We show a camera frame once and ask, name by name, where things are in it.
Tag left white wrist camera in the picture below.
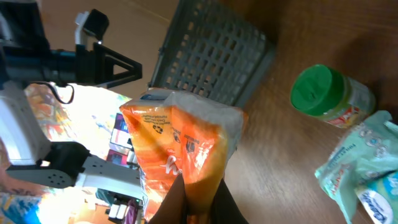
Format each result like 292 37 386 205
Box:
75 9 109 45

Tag orange snack packet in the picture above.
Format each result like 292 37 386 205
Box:
119 88 248 223

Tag green bottle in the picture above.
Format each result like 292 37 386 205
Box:
290 64 376 128

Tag grey plastic mesh basket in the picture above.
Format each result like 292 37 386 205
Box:
149 0 275 108

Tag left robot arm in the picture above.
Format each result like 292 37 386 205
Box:
1 1 144 199

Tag colourful boxes beside table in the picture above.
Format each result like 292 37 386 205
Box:
106 113 142 223

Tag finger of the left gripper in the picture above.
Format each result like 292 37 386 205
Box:
93 43 142 88

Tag teal wipes packet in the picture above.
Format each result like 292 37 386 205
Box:
315 110 397 223

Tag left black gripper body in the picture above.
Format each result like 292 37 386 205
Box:
1 43 109 85

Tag small teal gum pack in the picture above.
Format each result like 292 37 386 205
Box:
356 172 397 224

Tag left black cable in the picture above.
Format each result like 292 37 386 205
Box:
29 80 75 105

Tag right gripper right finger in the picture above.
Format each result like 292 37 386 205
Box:
210 179 248 224

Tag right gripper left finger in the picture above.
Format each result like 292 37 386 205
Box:
149 174 187 224

